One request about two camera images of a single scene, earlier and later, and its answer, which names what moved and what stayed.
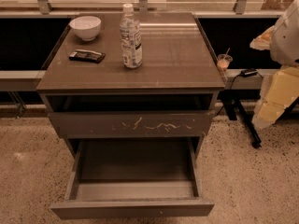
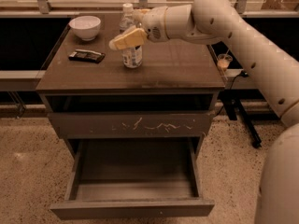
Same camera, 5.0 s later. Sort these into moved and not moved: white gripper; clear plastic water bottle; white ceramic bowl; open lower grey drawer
Moved: white gripper
Not moved: clear plastic water bottle; white ceramic bowl; open lower grey drawer
